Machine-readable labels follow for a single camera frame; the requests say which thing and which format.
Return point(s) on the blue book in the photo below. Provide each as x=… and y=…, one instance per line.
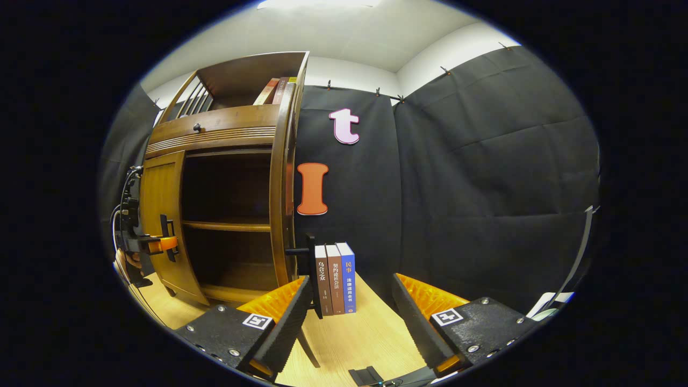
x=347, y=277

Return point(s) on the wooden double-door shoe cabinet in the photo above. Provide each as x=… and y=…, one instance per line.
x=242, y=80

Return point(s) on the wooden inner shelf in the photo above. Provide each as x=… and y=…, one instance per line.
x=226, y=226

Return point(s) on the wooden shoe cabinet door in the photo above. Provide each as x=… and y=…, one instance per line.
x=161, y=188
x=280, y=188

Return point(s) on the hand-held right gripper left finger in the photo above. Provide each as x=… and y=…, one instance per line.
x=285, y=330

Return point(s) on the black backdrop cloth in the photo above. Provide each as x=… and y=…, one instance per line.
x=484, y=188

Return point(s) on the wooden drawer front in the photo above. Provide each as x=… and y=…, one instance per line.
x=226, y=126

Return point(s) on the tan book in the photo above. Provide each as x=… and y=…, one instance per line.
x=266, y=91

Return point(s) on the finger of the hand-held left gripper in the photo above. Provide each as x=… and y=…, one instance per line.
x=161, y=245

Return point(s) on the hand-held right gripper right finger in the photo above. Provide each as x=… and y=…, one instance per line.
x=416, y=328

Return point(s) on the long ceiling light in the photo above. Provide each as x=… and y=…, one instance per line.
x=317, y=4

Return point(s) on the brown book gold lettering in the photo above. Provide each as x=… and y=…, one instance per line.
x=334, y=279

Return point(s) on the reddish brown book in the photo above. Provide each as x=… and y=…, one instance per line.
x=280, y=90

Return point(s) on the brown book pale spine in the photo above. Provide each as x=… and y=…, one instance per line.
x=321, y=279

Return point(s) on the black bookend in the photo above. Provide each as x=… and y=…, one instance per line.
x=317, y=301

